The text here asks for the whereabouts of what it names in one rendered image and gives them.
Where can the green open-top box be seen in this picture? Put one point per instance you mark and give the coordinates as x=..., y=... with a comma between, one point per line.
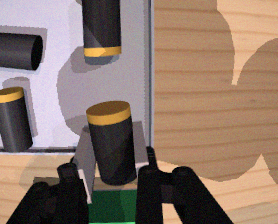
x=113, y=206

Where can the black battery with yellow band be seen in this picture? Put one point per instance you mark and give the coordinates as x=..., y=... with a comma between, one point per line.
x=14, y=124
x=20, y=51
x=101, y=27
x=111, y=129

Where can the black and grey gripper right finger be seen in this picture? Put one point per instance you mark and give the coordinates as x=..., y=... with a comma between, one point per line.
x=200, y=206

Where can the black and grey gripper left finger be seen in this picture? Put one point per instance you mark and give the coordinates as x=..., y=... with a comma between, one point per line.
x=74, y=189

